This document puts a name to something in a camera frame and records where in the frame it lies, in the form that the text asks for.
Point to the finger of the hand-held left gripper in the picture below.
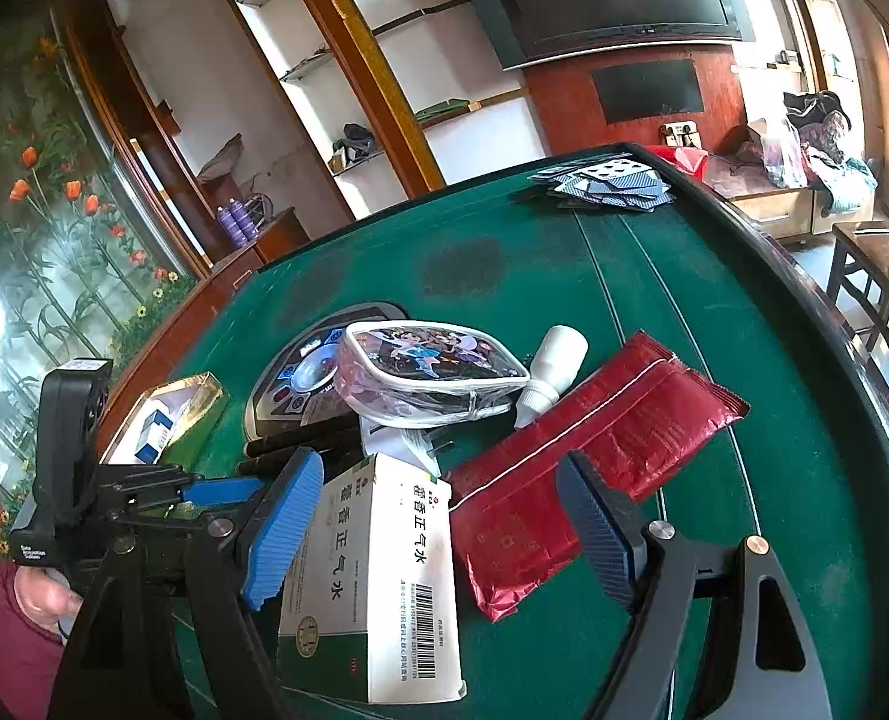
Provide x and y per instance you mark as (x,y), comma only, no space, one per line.
(219,491)

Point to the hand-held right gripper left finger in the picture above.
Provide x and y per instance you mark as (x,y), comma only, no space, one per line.
(283,540)

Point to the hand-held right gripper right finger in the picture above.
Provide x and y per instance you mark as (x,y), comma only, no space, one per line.
(598,532)

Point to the red foil packet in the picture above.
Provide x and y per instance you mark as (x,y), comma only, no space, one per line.
(534,495)

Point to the white green medicine box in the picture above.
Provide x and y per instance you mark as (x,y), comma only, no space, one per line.
(384,577)

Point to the cartoon print pencil pouch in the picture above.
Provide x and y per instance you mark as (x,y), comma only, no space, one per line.
(429,360)

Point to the person's left forearm maroon sleeve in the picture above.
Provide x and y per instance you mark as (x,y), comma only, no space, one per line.
(9,652)

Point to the person's left hand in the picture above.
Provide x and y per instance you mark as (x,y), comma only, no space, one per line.
(43,596)

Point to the blue white small box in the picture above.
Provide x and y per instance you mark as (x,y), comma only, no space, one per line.
(152,435)

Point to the round table control panel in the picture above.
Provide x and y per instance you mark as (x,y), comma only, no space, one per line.
(294,382)

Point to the white charger plug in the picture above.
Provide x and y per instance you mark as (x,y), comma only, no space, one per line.
(407,441)

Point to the small white plastic bottle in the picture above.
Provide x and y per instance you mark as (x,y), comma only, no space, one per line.
(553,367)

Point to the brown side cabinet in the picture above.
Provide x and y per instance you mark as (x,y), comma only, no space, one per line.
(276,236)

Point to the brown paper bag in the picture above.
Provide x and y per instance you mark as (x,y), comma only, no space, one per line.
(219,157)

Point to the pile of blue playing cards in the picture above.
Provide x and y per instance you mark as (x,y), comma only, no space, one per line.
(609,186)

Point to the low wooden cabinet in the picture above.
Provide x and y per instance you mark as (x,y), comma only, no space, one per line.
(767,202)

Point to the black object on shelf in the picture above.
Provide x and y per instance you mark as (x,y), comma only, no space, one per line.
(358,141)

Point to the red plastic bag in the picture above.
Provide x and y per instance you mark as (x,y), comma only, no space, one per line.
(681,161)

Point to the dark wooden chair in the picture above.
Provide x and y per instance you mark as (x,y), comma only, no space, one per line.
(876,270)

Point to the green flat item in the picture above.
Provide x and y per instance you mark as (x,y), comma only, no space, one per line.
(444,109)

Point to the pile of clothes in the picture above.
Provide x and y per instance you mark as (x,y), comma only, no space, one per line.
(812,139)

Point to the white wooden shelving unit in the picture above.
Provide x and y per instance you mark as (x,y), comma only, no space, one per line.
(302,15)

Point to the narrow white shelf unit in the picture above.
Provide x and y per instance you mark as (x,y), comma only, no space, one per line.
(797,7)

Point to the flower wall poster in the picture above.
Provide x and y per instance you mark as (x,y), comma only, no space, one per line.
(32,240)

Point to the wall socket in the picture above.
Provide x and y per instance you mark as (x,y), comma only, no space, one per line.
(678,133)

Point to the black wall panel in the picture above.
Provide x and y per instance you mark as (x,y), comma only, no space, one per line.
(647,90)

